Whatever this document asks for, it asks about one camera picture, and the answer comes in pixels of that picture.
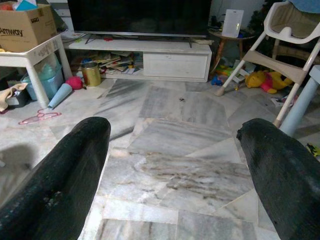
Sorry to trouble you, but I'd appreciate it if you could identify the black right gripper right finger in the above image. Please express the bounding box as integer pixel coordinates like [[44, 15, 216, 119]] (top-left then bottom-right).
[[236, 118, 320, 240]]

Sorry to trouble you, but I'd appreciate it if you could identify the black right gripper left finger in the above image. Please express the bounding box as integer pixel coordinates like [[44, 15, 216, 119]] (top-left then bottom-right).
[[0, 116, 112, 240]]

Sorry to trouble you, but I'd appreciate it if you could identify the yellow black toy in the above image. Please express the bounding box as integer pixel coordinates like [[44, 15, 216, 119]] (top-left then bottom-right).
[[305, 142, 320, 159]]

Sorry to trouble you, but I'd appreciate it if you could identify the pink clothes hanger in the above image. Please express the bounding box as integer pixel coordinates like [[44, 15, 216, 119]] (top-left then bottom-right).
[[18, 108, 63, 126]]

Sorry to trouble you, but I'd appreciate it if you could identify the pink white booklet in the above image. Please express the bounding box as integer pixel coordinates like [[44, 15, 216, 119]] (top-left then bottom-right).
[[270, 95, 299, 108]]

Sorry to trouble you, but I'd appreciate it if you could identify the light blue cone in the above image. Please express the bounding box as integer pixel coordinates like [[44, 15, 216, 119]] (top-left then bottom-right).
[[47, 82, 74, 111]]

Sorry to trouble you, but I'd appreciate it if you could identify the small black bin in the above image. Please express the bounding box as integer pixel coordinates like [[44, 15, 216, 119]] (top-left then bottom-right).
[[5, 87, 30, 109]]

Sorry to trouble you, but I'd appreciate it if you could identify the beige cloth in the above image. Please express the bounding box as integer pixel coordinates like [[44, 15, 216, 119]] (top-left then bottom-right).
[[0, 82, 29, 113]]

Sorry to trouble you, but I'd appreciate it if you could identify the light blue plastic bin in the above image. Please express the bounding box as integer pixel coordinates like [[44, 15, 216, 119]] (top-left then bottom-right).
[[20, 61, 65, 101]]

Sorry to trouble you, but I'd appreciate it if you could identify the yellow bear plush toy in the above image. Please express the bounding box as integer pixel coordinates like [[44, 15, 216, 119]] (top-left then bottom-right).
[[244, 70, 294, 95]]

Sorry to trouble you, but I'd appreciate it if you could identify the gold metal tin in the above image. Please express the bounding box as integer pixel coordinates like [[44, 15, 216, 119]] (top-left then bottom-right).
[[81, 61, 102, 88]]

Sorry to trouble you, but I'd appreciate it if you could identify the white baby high chair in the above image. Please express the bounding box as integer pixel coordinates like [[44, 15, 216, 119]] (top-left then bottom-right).
[[214, 0, 320, 129]]

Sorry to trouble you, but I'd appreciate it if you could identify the colourful plastic toy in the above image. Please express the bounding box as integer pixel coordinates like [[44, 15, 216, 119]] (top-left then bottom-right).
[[211, 63, 241, 86]]

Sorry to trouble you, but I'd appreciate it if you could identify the white plastic side table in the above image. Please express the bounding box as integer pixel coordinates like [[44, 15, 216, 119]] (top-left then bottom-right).
[[0, 33, 73, 110]]

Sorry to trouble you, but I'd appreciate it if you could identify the stack of children books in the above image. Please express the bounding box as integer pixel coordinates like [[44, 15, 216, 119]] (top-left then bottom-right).
[[94, 50, 144, 76]]

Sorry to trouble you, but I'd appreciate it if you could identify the brown cardboard box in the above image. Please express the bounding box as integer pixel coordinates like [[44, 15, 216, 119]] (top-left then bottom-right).
[[0, 1, 58, 53]]

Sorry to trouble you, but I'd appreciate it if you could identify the round wooden side table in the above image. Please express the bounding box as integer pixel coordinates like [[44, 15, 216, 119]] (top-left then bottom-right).
[[207, 28, 256, 74]]

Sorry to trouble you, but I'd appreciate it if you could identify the white television stand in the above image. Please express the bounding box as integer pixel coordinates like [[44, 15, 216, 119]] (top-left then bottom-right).
[[63, 37, 213, 84]]

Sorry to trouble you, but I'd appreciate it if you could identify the white box device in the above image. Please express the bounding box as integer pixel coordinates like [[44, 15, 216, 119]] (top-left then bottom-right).
[[221, 9, 245, 39]]

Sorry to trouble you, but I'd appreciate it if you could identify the blue cloth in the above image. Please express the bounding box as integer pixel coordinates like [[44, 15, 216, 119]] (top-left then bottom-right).
[[286, 0, 320, 15]]

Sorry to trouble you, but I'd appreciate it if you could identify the black flat screen television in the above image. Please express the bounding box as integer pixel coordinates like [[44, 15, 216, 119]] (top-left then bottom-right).
[[67, 0, 213, 39]]

